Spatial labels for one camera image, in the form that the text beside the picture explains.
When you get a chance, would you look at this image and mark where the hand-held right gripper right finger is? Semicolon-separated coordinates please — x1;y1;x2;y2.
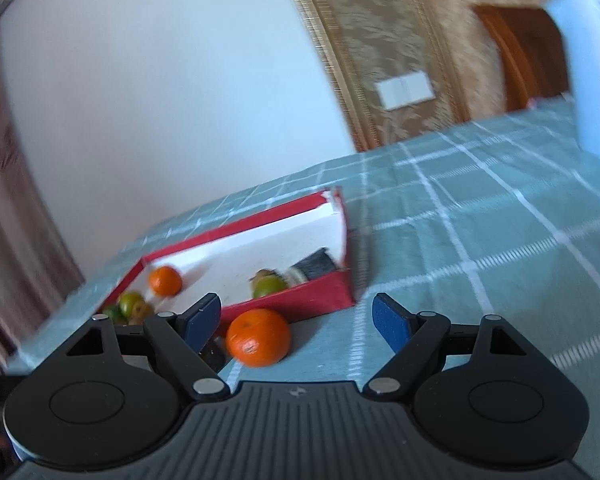
362;292;556;402

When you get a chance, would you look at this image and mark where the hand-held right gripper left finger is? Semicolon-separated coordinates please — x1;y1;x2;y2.
45;292;231;402

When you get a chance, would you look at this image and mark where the small orange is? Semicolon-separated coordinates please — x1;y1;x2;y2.
148;266;183;297

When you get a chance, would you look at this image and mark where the large orange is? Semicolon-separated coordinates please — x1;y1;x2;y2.
226;308;292;367

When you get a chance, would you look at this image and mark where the small green lime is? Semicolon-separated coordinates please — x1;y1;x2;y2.
119;291;146;317

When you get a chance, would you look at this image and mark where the red cardboard box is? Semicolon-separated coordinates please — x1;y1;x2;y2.
87;186;356;325

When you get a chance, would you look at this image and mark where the green tomato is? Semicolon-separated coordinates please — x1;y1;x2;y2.
251;269;289;300

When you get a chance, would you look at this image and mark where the dark cucumber piece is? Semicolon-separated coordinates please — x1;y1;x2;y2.
286;247;340;285

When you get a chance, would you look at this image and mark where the green checked tablecloth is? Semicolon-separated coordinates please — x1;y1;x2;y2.
5;97;600;406

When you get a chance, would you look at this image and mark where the patterned curtain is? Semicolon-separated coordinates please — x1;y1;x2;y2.
0;0;86;373

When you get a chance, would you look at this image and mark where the wooden chair back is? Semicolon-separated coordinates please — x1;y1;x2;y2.
470;4;572;113

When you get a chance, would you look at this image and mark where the white electric kettle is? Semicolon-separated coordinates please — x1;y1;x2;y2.
542;0;600;166

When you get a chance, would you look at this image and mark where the white wall switch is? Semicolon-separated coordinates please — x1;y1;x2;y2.
377;71;436;112

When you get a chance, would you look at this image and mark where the gold wall moulding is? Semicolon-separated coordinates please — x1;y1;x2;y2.
280;0;471;153

